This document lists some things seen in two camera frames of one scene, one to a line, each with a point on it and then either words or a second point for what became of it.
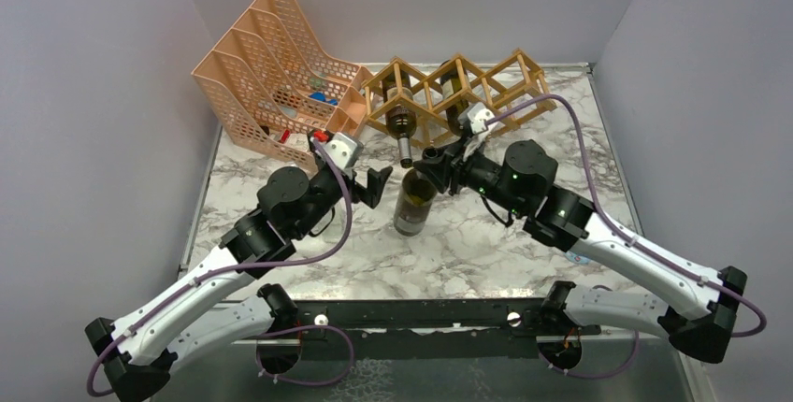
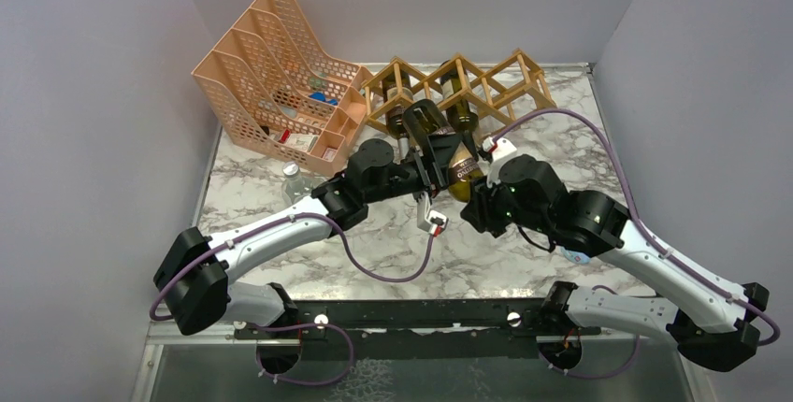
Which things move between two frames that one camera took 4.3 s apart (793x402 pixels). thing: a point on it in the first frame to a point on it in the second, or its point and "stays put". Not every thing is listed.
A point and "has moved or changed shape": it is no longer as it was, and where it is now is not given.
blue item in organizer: [321, 96] stays put
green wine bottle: [413, 204] has moved or changed shape
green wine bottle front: [400, 120] stays put
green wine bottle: [448, 83] stays put
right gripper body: [477, 171] to [495, 206]
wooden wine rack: [432, 112] stays put
